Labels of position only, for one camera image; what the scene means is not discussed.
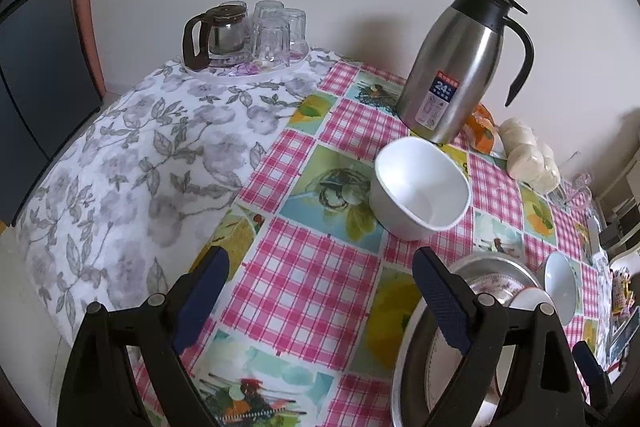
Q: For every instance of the white floral plate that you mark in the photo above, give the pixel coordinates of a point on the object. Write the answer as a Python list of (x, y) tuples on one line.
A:
[(492, 287)]

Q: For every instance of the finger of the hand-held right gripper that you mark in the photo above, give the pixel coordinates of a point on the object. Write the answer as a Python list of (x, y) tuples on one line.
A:
[(590, 367)]

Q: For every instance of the dark blue cabinet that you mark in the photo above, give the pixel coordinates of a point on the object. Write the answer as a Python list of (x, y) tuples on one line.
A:
[(35, 82)]

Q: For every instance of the clear glass mug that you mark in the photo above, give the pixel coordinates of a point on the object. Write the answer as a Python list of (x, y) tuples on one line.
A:
[(575, 187)]

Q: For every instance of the large steel basin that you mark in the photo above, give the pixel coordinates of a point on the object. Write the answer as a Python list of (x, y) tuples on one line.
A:
[(407, 382)]

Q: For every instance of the small white round bowl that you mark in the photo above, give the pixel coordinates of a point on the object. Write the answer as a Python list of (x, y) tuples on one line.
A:
[(562, 287)]

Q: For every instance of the bag of white buns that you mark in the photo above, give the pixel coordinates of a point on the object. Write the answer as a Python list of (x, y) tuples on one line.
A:
[(530, 162)]

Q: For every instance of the white round tray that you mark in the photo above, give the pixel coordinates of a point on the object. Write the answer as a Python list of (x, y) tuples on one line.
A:
[(240, 69)]

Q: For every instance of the stainless steel thermos jug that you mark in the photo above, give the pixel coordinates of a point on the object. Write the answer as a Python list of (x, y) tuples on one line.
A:
[(450, 72)]

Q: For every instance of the pink checkered tablecloth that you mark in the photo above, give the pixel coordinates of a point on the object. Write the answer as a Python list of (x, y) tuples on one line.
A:
[(310, 267)]

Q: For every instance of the orange wooden chair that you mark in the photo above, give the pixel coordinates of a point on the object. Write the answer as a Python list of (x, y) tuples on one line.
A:
[(87, 32)]

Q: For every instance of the grey floral cloth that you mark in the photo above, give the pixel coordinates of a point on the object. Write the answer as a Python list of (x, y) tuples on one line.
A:
[(125, 167)]

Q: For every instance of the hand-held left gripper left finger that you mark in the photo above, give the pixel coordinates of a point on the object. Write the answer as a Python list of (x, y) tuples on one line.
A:
[(200, 302)]

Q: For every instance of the colourful printed packet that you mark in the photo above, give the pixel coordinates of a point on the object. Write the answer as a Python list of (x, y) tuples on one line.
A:
[(621, 294)]

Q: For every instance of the small black device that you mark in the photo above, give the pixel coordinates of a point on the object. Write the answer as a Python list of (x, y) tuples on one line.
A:
[(611, 237)]

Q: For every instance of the orange snack packet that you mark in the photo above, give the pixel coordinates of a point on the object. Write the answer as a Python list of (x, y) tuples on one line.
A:
[(480, 129)]

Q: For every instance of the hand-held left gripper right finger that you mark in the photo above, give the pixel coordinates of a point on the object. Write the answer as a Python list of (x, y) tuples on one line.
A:
[(445, 307)]

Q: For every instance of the white square bowl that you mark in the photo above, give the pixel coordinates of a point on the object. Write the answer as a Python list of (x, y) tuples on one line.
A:
[(425, 187)]

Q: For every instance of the clear drinking glass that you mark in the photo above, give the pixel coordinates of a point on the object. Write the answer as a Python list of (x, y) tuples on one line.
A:
[(267, 9), (271, 42), (296, 29)]

